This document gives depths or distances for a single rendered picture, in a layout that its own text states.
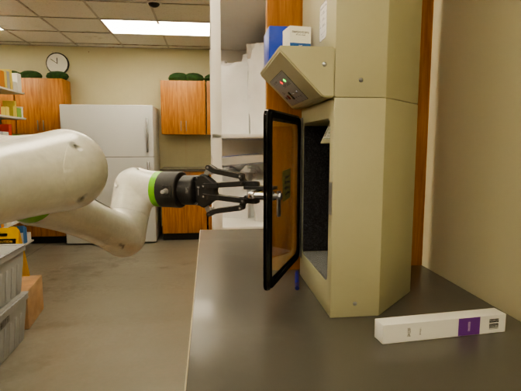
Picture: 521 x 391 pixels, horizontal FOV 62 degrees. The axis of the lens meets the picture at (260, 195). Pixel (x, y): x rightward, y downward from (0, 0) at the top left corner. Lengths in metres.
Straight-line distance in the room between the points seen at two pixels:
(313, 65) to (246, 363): 0.58
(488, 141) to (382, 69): 0.38
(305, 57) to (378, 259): 0.45
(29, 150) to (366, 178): 0.63
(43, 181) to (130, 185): 0.54
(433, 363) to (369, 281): 0.23
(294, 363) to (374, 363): 0.14
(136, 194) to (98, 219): 0.17
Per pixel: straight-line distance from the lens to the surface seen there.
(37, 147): 0.65
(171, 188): 1.08
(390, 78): 0.98
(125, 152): 5.86
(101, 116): 5.92
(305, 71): 0.91
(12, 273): 3.17
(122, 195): 1.14
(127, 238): 1.10
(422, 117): 1.40
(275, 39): 1.12
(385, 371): 0.81
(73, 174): 0.66
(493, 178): 1.20
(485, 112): 1.24
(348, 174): 0.93
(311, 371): 0.78
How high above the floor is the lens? 1.32
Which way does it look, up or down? 7 degrees down
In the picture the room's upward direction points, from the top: straight up
